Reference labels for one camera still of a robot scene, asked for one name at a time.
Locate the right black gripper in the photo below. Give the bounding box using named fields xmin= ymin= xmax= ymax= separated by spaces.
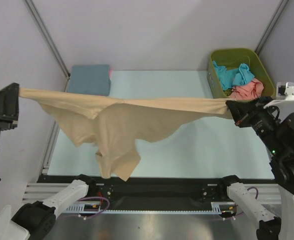
xmin=226 ymin=93 xmax=285 ymax=155

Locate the beige t-shirt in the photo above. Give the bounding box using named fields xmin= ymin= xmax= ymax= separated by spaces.
xmin=19 ymin=88 xmax=231 ymax=181

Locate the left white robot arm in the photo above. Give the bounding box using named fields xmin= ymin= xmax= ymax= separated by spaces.
xmin=0 ymin=83 xmax=97 ymax=240

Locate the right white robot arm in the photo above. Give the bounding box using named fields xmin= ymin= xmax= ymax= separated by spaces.
xmin=217 ymin=97 xmax=294 ymax=240

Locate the dark green patterned garment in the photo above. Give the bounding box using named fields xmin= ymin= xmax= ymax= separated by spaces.
xmin=223 ymin=88 xmax=233 ymax=97

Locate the salmon pink crumpled t-shirt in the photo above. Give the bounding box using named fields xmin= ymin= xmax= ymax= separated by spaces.
xmin=229 ymin=78 xmax=264 ymax=101

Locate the teal crumpled t-shirt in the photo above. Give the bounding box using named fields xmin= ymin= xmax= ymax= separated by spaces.
xmin=213 ymin=61 xmax=255 ymax=91

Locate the olive green plastic bin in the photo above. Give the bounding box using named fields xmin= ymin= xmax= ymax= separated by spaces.
xmin=207 ymin=48 xmax=276 ymax=99

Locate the folded grey-blue t-shirt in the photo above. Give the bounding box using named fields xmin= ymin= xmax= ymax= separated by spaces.
xmin=67 ymin=64 xmax=111 ymax=96

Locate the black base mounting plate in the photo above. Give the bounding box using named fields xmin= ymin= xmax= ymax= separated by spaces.
xmin=36 ymin=175 xmax=279 ymax=211

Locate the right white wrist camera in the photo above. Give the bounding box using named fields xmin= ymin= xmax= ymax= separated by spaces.
xmin=263 ymin=82 xmax=294 ymax=109

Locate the aluminium extrusion rail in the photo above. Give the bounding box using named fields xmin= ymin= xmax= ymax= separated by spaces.
xmin=22 ymin=183 xmax=281 ymax=205

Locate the left aluminium corner post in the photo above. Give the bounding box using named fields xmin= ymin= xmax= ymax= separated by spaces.
xmin=23 ymin=0 xmax=71 ymax=78

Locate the aluminium corner post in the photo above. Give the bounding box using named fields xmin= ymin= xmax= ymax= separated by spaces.
xmin=255 ymin=0 xmax=290 ymax=55
xmin=23 ymin=0 xmax=71 ymax=78

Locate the right white cable duct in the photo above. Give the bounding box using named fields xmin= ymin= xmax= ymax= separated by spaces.
xmin=211 ymin=201 xmax=238 ymax=214

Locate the white cable duct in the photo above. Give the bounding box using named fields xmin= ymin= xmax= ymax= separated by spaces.
xmin=61 ymin=201 xmax=107 ymax=213
xmin=211 ymin=201 xmax=238 ymax=214

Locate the right aluminium corner post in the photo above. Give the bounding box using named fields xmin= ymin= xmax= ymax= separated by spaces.
xmin=255 ymin=0 xmax=290 ymax=55

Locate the left white cable duct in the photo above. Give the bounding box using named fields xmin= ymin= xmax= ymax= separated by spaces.
xmin=61 ymin=201 xmax=107 ymax=213

